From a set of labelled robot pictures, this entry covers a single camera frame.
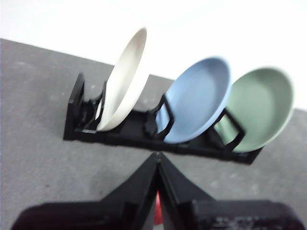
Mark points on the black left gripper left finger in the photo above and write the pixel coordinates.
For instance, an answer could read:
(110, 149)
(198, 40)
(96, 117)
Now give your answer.
(115, 210)

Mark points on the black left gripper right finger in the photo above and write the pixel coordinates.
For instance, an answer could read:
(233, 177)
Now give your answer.
(204, 213)

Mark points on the red apple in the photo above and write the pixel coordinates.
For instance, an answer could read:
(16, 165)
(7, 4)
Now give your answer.
(157, 208)

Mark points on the blue round plate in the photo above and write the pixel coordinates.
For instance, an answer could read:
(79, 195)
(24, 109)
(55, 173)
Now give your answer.
(196, 100)

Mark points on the black plastic plate rack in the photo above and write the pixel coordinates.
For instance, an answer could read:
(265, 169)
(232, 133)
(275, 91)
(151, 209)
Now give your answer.
(129, 135)

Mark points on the pale green round plate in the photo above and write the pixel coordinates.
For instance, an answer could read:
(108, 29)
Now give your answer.
(261, 107)

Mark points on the cream white round plate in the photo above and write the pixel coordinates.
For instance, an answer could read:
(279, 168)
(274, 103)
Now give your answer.
(124, 79)

